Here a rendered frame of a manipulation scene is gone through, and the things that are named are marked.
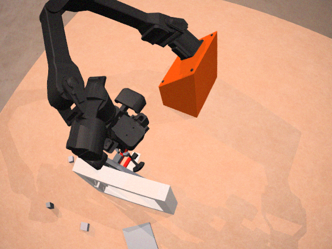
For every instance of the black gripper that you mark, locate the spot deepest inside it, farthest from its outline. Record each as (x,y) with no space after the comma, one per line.
(129,99)

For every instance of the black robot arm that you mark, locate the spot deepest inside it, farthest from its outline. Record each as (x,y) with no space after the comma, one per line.
(93,106)

